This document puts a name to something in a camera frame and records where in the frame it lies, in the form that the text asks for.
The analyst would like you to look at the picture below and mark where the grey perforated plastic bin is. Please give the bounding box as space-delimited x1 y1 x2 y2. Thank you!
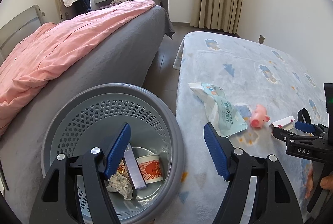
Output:
41 83 186 224

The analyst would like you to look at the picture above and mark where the purple grey long box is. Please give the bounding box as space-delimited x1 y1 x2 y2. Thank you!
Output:
123 143 147 190

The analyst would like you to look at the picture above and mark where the crumpled white tissue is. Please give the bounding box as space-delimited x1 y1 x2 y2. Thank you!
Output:
107 174 134 200

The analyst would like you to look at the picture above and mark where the orange printed noodle cup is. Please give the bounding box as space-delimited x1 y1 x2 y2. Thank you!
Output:
131 146 164 185

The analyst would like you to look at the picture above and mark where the small white card box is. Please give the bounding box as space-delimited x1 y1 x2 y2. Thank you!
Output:
269 115 296 131

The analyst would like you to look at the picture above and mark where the pink duvet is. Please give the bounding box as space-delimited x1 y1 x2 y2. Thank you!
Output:
0 0 157 136

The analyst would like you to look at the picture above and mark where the wet wipes packet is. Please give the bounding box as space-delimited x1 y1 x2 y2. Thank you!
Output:
189 82 247 138

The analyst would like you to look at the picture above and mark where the light blue printed blanket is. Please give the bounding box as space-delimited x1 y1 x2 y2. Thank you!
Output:
173 31 333 224

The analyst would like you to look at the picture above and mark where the grey headboard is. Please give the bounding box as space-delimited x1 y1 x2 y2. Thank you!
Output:
0 5 43 63

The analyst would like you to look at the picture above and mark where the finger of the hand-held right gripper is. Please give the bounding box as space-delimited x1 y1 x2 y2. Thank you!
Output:
294 109 323 136
273 126 296 142

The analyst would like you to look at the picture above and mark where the dark jacket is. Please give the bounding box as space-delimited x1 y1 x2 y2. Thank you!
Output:
74 0 92 14

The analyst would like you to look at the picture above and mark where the black pen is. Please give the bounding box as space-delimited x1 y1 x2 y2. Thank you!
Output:
0 167 9 192

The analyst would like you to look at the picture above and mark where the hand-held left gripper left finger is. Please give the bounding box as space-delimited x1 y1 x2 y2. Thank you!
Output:
29 122 131 224

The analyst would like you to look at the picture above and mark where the grey sheeted bed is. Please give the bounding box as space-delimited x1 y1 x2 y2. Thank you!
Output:
0 1 176 188

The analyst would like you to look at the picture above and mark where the person's right hand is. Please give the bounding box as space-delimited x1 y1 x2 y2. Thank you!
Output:
321 171 333 189

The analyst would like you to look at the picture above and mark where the pink pig toy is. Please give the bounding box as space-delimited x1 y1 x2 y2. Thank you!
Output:
250 104 271 129

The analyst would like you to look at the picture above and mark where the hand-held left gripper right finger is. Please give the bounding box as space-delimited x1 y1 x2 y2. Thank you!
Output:
204 122 299 224

